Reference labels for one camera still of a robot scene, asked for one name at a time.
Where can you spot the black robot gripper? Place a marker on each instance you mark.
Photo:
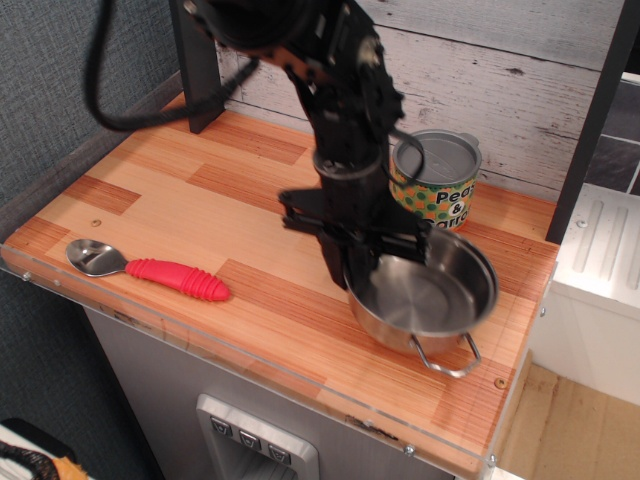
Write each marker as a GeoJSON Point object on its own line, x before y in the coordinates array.
{"type": "Point", "coordinates": [353, 216]}

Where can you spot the stainless steel pot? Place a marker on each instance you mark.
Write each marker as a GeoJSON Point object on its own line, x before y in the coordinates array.
{"type": "Point", "coordinates": [430, 308]}

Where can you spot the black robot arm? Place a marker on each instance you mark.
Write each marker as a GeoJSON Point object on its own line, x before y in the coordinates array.
{"type": "Point", "coordinates": [333, 56]}

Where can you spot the peas and carrots can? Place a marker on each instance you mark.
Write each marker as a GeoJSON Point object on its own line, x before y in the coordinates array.
{"type": "Point", "coordinates": [437, 182]}

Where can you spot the silver dispenser panel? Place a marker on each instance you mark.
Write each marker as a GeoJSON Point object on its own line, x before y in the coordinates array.
{"type": "Point", "coordinates": [243, 446]}

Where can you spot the grey toy fridge cabinet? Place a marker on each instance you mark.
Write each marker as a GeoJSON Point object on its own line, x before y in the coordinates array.
{"type": "Point", "coordinates": [162, 384]}

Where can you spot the clear acrylic edge guard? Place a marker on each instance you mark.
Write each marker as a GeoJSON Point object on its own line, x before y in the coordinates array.
{"type": "Point", "coordinates": [307, 346]}

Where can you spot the white toy sink counter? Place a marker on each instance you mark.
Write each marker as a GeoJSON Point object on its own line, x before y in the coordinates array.
{"type": "Point", "coordinates": [588, 327]}

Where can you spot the orange object bottom left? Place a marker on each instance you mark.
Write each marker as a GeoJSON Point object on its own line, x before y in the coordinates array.
{"type": "Point", "coordinates": [65, 469]}

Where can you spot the dark left upright post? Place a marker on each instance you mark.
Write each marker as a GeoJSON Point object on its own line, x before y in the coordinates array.
{"type": "Point", "coordinates": [197, 56]}

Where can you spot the dark upright post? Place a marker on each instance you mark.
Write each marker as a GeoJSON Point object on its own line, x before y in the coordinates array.
{"type": "Point", "coordinates": [197, 56]}
{"type": "Point", "coordinates": [616, 60]}

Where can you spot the red handled metal spoon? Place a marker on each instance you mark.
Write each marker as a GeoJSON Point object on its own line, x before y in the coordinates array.
{"type": "Point", "coordinates": [97, 259]}

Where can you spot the dark right upright post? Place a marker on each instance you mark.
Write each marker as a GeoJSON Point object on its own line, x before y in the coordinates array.
{"type": "Point", "coordinates": [616, 60]}

